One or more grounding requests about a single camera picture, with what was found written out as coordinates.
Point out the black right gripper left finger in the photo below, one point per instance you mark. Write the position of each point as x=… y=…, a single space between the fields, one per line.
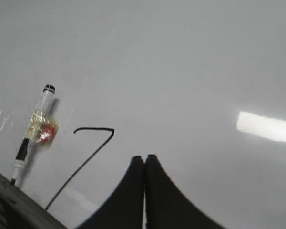
x=124 y=207

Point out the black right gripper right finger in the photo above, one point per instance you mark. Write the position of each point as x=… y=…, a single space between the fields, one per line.
x=166 y=206

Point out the black whiteboard marker with tape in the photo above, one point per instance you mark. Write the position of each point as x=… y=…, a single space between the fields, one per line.
x=41 y=129

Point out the aluminium whiteboard tray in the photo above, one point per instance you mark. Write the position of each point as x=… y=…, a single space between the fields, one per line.
x=18 y=211

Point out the white whiteboard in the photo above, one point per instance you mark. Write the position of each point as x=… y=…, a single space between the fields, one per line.
x=199 y=83

